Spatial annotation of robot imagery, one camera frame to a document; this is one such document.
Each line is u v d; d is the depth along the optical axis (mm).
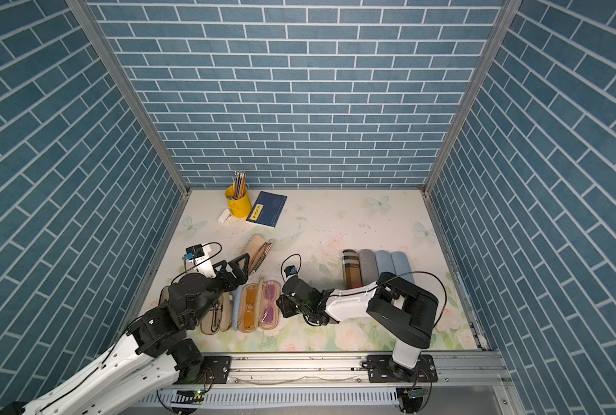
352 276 900
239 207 1052
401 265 937
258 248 990
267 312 824
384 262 942
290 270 788
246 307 824
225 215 1079
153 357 510
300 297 671
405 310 470
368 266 932
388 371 737
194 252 608
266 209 1116
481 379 737
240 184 1046
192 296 508
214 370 734
